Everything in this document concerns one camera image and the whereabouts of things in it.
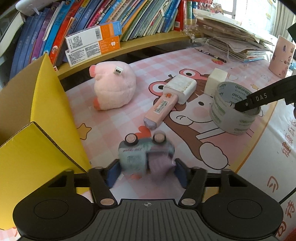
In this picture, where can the white foam block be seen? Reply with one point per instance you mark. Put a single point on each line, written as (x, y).
(214, 79)

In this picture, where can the pink paper cup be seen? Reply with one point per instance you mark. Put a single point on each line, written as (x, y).
(282, 57)

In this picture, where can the black marker pen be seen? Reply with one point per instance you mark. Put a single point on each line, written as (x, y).
(211, 55)

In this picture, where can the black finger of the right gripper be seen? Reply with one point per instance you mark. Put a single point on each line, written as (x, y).
(282, 89)

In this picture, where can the lower orange white carton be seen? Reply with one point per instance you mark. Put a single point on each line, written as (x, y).
(92, 50)

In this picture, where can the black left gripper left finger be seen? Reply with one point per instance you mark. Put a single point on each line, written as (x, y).
(101, 181)

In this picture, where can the row of leaning books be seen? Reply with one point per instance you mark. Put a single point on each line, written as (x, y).
(45, 32)

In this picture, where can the toy bus with pink wheels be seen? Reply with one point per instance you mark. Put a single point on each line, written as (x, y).
(153, 155)

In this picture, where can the yellow cardboard box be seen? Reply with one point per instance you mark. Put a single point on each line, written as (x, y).
(39, 138)

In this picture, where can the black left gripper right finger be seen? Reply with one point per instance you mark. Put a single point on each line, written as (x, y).
(193, 181)

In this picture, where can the orange white carton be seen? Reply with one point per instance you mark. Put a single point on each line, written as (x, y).
(92, 50)
(93, 34)

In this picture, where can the upper orange white carton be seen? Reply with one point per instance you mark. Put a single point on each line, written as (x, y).
(93, 34)

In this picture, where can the stack of papers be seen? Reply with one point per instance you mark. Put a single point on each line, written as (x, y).
(240, 42)

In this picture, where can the wooden bookshelf board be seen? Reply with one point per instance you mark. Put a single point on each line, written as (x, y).
(125, 47)

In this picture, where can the pink plush pig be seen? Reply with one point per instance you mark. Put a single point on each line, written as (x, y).
(115, 84)

